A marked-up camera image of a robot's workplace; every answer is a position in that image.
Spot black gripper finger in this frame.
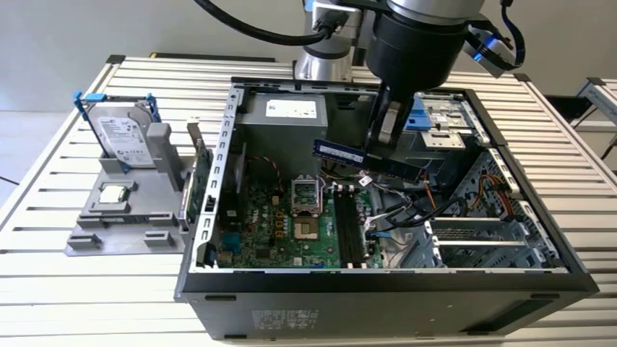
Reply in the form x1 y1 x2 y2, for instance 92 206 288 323
361 85 420 164

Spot blue plastic drive latch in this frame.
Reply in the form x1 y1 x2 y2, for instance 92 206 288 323
404 94 433 132

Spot silver drive cage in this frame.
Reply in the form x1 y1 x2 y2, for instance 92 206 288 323
385 92 488 192

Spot grey power supply unit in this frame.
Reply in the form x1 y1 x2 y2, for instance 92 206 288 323
235 93 329 174

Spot metal socket cover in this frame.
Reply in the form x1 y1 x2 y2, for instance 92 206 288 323
291 174 323 215

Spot CPU socket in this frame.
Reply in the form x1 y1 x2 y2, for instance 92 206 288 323
292 215 323 241

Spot black case fan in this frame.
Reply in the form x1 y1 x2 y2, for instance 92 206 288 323
229 142 249 218

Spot silver perforated disk bay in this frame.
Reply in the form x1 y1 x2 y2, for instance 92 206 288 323
400 146 568 270

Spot green motherboard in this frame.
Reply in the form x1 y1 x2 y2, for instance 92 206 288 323
215 173 387 270

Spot small metal slat table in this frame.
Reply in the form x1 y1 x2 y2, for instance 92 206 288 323
570 76 617 162

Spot green graphics card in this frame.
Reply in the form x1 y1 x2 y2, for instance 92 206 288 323
177 114 216 232

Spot blue expansion slot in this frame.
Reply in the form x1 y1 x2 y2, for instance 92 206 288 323
221 233 243 254

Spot black PC case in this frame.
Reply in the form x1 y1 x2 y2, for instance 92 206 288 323
172 75 601 343

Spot grey parts rack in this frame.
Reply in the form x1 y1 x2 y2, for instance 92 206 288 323
64 122 193 257

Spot hard disk in blue carrier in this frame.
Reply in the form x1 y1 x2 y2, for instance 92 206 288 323
72 90 163 173

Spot silver CPU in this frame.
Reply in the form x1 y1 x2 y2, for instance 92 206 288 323
97 184 131 203

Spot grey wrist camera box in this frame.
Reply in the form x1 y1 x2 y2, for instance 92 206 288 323
311 0 364 41
468 20 513 79

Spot orange yellow thin wires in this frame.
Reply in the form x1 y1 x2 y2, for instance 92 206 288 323
424 176 439 210

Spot thin dark cable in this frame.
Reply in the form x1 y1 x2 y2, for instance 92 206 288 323
499 0 528 69

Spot black cable bundle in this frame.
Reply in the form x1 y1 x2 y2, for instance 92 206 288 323
375 194 464 228

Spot twisted multicolour fan wire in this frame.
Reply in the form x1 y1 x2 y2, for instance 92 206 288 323
245 155 287 192

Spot red orange power wires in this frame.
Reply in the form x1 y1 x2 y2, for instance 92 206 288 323
465 173 517 221

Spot thick black cable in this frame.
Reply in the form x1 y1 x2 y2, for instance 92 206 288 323
192 0 344 47

